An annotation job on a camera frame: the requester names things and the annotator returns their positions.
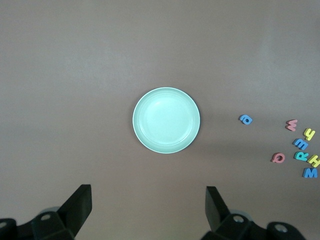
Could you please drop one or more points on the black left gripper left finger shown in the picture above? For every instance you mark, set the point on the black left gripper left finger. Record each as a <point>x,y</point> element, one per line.
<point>75,207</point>

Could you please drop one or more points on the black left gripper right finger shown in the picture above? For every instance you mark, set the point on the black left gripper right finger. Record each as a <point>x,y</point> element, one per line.
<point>217,212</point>

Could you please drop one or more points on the blue foam lowercase a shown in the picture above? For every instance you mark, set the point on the blue foam lowercase a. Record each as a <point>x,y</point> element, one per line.
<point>243,117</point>

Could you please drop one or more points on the teal foam uppercase R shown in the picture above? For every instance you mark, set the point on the teal foam uppercase R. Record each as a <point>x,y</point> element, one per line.
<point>300,156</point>

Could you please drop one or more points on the blue foam uppercase W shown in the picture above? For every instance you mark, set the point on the blue foam uppercase W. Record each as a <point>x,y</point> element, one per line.
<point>310,173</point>

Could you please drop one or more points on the yellow foam uppercase H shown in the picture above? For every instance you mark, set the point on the yellow foam uppercase H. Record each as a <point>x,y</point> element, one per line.
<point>314,161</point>

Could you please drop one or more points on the pink foam lowercase w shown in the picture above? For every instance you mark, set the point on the pink foam lowercase w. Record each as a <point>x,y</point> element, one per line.
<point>291,125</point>

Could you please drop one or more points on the yellow foam lowercase h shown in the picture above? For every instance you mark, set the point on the yellow foam lowercase h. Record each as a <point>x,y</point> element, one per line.
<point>309,134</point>

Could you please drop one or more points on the pink foam uppercase Q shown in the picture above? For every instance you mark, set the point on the pink foam uppercase Q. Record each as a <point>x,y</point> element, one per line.
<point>273,158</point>

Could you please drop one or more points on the green plate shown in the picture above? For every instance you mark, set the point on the green plate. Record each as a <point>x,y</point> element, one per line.
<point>166,120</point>

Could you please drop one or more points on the blue foam lowercase m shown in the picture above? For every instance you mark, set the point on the blue foam lowercase m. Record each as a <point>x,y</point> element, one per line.
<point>300,144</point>

